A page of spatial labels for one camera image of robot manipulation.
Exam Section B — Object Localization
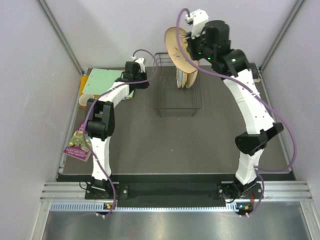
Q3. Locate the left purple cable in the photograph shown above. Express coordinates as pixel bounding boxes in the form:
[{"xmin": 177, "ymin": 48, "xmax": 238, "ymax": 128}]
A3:
[{"xmin": 83, "ymin": 49, "xmax": 159, "ymax": 218}]

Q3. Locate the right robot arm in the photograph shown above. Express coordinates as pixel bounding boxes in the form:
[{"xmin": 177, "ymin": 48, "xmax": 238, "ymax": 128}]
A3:
[{"xmin": 186, "ymin": 20, "xmax": 284, "ymax": 198}]

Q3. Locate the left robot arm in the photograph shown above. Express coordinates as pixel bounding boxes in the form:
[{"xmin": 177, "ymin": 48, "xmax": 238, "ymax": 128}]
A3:
[{"xmin": 85, "ymin": 57, "xmax": 149, "ymax": 199}]

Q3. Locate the dark paperback book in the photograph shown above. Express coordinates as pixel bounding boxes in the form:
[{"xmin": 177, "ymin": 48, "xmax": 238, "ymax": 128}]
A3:
[{"xmin": 249, "ymin": 62, "xmax": 262, "ymax": 83}]

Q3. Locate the green paper folder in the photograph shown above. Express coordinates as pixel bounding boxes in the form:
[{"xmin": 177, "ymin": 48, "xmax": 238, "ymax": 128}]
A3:
[{"xmin": 82, "ymin": 68, "xmax": 124, "ymax": 96}]

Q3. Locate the orange mug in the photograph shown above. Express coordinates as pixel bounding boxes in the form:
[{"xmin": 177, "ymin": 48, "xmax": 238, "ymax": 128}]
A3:
[{"xmin": 78, "ymin": 93, "xmax": 95, "ymax": 108}]

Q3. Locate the aluminium front rail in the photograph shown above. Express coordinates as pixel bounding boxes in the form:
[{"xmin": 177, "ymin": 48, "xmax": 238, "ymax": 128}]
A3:
[{"xmin": 40, "ymin": 181, "xmax": 312, "ymax": 202}]

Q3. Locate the bird plate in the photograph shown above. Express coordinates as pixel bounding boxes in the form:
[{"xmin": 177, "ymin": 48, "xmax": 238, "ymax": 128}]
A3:
[
  {"xmin": 164, "ymin": 26, "xmax": 197, "ymax": 74},
  {"xmin": 182, "ymin": 71, "xmax": 188, "ymax": 88}
]

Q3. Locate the cream plate with sprig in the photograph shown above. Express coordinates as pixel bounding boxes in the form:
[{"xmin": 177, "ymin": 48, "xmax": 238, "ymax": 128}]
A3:
[{"xmin": 185, "ymin": 70, "xmax": 198, "ymax": 89}]

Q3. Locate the grey slotted cable duct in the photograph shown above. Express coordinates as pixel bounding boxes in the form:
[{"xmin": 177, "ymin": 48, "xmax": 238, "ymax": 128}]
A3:
[{"xmin": 49, "ymin": 201, "xmax": 253, "ymax": 213}]

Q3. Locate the black wire dish rack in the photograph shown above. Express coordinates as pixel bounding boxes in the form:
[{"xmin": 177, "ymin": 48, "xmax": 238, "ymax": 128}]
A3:
[{"xmin": 152, "ymin": 52, "xmax": 202, "ymax": 117}]

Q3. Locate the yellow folder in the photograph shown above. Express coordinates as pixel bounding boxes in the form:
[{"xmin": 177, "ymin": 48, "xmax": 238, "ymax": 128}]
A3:
[{"xmin": 78, "ymin": 75, "xmax": 104, "ymax": 97}]

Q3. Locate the purple treehouse book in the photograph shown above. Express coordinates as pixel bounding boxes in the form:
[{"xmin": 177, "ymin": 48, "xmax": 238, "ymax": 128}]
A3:
[{"xmin": 63, "ymin": 120, "xmax": 92, "ymax": 162}]

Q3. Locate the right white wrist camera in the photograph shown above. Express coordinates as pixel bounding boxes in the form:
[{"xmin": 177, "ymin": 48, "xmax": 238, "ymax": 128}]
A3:
[{"xmin": 185, "ymin": 9, "xmax": 209, "ymax": 39}]

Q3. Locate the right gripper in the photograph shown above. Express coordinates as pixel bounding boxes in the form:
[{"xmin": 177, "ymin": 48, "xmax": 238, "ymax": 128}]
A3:
[{"xmin": 185, "ymin": 26, "xmax": 215, "ymax": 64}]

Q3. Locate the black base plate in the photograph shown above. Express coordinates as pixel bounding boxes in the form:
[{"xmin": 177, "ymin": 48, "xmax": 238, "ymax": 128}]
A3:
[{"xmin": 85, "ymin": 182, "xmax": 261, "ymax": 203}]

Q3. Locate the blue and white plate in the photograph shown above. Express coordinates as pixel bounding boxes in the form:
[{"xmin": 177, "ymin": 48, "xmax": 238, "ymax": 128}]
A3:
[{"xmin": 176, "ymin": 68, "xmax": 183, "ymax": 89}]

